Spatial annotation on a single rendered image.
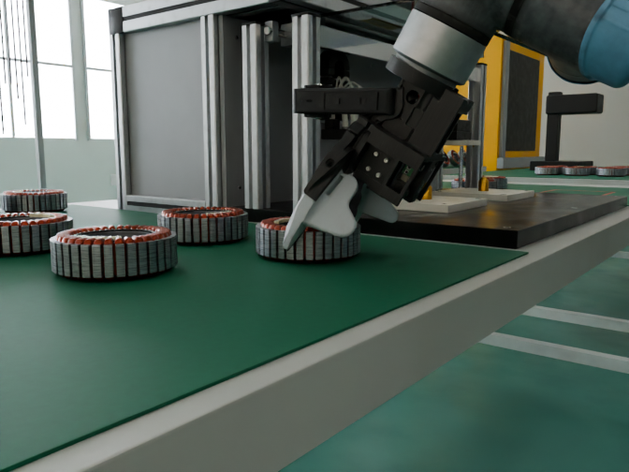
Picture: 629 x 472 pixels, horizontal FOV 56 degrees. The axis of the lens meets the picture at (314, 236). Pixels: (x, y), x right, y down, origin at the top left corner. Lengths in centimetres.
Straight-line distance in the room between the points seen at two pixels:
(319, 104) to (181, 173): 50
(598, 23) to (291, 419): 37
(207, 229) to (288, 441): 41
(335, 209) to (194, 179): 51
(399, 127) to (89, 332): 33
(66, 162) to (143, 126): 675
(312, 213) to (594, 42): 27
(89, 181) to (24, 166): 83
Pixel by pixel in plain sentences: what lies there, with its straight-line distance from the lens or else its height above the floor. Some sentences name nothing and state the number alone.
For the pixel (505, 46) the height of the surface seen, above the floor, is 161.
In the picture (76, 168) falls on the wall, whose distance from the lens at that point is 793.
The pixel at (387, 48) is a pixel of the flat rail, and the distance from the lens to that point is 106.
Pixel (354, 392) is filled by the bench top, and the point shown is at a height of 72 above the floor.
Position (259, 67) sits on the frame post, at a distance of 94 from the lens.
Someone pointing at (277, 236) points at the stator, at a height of 78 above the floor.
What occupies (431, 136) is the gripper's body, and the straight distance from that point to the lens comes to 56.
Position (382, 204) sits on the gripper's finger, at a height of 80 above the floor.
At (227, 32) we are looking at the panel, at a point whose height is 104.
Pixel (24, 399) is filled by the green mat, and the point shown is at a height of 75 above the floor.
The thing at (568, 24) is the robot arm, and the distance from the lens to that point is 53.
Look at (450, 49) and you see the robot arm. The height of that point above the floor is 95.
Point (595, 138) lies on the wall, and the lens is 635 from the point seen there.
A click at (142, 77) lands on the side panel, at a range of 114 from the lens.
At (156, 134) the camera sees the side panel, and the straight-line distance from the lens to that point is 110.
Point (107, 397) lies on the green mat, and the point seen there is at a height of 75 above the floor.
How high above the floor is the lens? 86
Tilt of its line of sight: 8 degrees down
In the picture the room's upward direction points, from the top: straight up
